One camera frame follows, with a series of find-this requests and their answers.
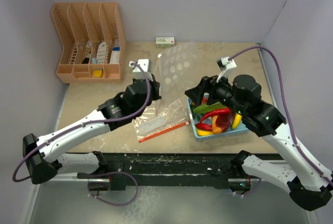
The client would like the red chili pepper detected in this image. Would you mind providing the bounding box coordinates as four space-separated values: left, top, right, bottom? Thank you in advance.
196 122 212 132
199 108 231 123

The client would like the polka dot zip bag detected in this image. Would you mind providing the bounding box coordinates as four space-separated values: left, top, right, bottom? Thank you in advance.
154 42 198 113

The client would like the blue plastic basket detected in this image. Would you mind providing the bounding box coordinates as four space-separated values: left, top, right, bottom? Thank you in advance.
187 95 249 141

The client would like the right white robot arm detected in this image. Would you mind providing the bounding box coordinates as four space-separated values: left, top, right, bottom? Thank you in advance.
185 74 332 211

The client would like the blue white box in organizer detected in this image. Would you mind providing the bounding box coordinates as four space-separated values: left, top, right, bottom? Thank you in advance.
109 39 120 64

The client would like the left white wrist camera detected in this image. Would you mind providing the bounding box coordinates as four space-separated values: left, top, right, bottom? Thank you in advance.
129 59 152 81

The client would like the yellow pepper piece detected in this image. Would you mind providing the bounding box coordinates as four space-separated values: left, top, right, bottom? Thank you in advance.
196 129 213 136

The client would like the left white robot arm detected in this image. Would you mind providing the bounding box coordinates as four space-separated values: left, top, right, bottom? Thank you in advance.
22 76 161 184

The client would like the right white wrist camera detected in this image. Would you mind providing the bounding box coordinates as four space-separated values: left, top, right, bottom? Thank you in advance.
216 56 237 82

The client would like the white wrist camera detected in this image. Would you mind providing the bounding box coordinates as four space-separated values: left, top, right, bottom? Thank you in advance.
129 59 152 81
216 56 237 82

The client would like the orange plastic desk organizer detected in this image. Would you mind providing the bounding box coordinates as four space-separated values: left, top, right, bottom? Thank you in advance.
51 2 126 84

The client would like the red zipper clear bag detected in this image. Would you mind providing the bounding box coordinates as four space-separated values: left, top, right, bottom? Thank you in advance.
132 99 190 143

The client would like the yellow block in organizer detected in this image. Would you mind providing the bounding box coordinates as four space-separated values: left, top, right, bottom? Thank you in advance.
93 70 104 78

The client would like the green leafy vegetable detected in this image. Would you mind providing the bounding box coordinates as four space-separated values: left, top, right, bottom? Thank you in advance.
193 103 224 114

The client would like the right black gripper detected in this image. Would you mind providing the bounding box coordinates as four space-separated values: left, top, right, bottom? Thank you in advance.
185 70 247 115

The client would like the small green white box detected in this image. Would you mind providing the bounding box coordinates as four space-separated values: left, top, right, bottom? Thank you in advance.
156 36 175 48

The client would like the yellow banana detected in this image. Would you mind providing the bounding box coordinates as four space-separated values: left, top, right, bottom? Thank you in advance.
231 113 242 130

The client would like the white tube in organizer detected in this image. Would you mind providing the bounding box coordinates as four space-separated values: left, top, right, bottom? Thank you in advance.
96 42 107 64

